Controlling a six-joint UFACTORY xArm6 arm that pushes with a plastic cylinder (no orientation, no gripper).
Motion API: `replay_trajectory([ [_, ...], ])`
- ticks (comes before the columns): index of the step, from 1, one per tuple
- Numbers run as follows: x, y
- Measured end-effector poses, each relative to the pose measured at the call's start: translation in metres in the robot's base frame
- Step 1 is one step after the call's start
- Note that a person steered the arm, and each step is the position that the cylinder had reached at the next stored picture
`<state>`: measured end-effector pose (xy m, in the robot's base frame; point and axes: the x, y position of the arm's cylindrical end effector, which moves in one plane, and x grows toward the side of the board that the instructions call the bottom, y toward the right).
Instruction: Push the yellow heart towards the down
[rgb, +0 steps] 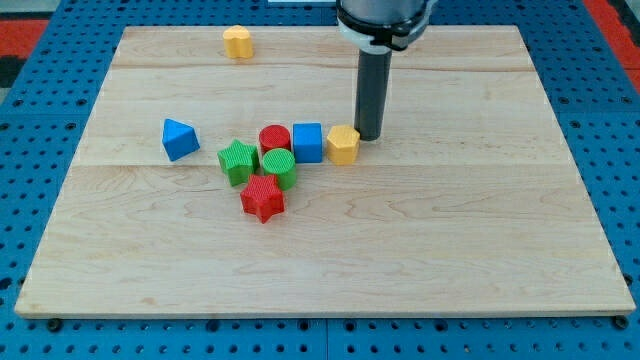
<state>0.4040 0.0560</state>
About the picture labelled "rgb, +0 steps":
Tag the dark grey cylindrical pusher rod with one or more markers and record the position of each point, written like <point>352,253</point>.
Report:
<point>372,82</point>

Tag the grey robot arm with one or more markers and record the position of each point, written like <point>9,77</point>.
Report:
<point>378,28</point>

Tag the yellow heart block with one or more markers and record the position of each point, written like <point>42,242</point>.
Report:
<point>237,42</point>

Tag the yellow hexagon block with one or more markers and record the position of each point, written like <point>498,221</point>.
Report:
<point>342,144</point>

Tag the blue cube block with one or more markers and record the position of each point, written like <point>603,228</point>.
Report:
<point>307,142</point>

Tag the red cylinder block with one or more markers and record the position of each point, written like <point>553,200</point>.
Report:
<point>273,137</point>

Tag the green cylinder block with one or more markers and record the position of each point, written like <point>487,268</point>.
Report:
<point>281,163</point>

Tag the green star block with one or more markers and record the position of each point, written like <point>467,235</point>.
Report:
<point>238,161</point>

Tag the red star block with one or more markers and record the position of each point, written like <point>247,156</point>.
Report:
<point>262,197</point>

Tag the wooden board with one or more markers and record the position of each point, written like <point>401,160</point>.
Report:
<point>469,204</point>

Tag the blue triangle block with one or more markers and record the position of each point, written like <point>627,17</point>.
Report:
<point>179,139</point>

